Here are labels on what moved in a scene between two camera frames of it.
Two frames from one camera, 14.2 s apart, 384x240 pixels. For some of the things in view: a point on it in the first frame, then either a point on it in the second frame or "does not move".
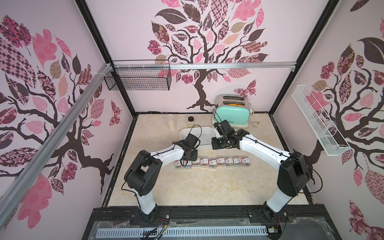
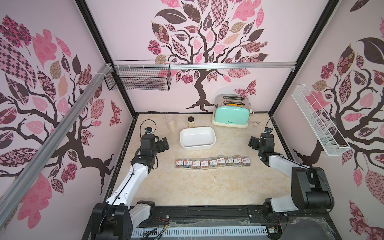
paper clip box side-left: x=213 y=163 does not move
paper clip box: x=246 y=162 does not move
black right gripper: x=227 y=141 to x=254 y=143
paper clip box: x=204 y=161 does not move
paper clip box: x=237 y=161 does not move
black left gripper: x=193 y=158 to x=161 y=148
